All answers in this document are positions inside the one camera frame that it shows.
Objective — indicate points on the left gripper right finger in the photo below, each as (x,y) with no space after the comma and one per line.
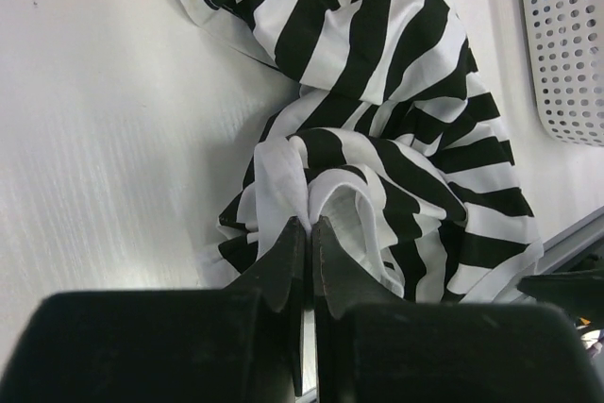
(339,287)

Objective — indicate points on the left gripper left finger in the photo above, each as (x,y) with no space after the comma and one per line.
(273,362)

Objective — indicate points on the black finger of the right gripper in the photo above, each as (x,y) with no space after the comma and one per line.
(572,290)

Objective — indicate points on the black white striped tank top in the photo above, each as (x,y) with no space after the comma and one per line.
(393,138)

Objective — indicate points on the white perforated laundry basket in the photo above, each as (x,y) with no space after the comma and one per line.
(565,46)

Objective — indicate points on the aluminium mounting rail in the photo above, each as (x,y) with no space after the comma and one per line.
(562,252)

